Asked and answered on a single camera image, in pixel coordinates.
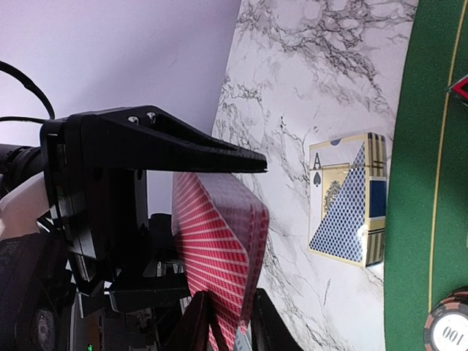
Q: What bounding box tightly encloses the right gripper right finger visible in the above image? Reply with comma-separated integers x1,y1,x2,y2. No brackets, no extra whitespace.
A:
252,288,303,351

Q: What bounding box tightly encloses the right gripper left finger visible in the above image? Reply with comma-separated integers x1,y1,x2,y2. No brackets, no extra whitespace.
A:
164,291,214,351

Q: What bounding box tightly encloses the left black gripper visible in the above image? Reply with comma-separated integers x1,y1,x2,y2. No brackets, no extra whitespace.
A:
40,105,268,315

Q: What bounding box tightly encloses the pink playing card deck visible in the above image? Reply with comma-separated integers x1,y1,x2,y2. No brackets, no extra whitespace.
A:
172,173,269,350

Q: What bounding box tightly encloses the dark chip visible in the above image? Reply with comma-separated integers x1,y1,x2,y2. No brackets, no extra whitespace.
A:
423,287,468,351

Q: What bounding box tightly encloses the triangular dealer button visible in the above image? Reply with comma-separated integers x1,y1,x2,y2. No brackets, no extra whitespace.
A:
448,75,468,105

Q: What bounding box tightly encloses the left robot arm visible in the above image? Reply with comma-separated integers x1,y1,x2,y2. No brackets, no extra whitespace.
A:
1,106,275,350

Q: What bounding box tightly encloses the blue gold card box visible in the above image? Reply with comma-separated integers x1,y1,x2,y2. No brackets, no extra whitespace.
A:
308,132,388,267

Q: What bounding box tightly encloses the green round poker mat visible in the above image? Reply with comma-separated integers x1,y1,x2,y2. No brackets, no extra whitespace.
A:
384,1,467,350

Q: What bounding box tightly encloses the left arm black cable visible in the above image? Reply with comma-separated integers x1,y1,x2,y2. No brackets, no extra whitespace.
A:
0,60,56,125

